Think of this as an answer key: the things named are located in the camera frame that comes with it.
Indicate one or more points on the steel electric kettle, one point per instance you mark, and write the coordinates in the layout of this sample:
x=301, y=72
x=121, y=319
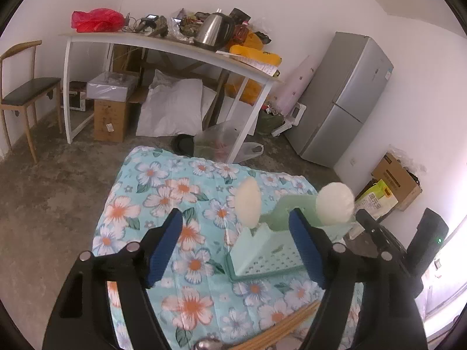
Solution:
x=213, y=29

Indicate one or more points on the floral blue blanket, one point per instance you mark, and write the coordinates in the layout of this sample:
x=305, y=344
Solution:
x=204, y=197

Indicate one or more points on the red plastic bag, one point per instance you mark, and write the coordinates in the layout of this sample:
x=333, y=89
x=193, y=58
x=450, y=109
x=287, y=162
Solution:
x=96, y=20

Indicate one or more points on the white desk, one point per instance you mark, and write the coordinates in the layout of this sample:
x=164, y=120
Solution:
x=146, y=39

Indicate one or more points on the amber bottle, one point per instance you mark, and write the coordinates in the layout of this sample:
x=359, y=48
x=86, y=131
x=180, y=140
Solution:
x=241, y=32

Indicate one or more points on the green white rice bag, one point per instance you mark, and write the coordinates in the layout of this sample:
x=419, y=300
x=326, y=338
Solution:
x=375, y=200

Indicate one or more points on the silver refrigerator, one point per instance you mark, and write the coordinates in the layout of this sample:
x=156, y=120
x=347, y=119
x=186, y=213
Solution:
x=339, y=94

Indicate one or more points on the brown crumpled clutter pile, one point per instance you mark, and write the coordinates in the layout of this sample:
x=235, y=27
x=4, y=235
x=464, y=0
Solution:
x=182, y=25

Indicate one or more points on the white wrapped box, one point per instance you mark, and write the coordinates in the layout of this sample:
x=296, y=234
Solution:
x=109, y=85

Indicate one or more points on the wooden chair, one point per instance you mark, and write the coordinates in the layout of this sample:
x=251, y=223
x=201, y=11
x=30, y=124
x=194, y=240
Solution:
x=29, y=89

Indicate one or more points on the open cardboard box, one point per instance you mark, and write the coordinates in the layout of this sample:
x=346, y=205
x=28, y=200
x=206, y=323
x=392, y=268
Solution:
x=397, y=182

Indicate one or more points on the black handheld device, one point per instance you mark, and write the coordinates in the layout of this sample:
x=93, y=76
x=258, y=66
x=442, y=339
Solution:
x=147, y=22

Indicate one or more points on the orange yellow bag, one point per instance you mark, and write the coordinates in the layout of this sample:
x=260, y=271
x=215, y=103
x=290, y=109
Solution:
x=251, y=91

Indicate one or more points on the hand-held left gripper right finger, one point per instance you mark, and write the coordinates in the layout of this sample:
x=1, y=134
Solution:
x=306, y=248

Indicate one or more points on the brown cardboard box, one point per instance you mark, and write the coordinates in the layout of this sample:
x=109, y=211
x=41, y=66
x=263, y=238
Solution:
x=109, y=120

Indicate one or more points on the green plastic utensil holder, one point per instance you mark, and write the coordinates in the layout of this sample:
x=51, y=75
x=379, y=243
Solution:
x=262, y=259

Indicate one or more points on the pink rolled mat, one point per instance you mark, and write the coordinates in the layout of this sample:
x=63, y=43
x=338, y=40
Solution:
x=295, y=84

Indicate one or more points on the white plastic spoon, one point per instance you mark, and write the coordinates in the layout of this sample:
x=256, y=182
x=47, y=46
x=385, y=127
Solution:
x=335, y=204
x=248, y=200

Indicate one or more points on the white sack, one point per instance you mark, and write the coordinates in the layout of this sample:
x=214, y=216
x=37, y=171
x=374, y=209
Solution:
x=171, y=109

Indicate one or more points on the black packet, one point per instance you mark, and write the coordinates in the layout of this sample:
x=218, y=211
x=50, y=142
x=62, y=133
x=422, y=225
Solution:
x=239, y=15

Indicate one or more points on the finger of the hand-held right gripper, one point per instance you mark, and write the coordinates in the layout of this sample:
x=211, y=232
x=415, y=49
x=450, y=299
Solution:
x=379, y=235

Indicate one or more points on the printed paper sheet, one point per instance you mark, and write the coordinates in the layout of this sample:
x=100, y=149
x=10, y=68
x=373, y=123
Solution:
x=255, y=65

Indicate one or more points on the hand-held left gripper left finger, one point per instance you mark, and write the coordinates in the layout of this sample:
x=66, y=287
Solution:
x=164, y=248

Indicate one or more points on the clear plastic bag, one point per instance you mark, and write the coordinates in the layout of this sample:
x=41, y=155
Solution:
x=215, y=140

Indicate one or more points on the black round object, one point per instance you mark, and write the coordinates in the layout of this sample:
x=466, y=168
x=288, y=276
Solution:
x=182, y=144

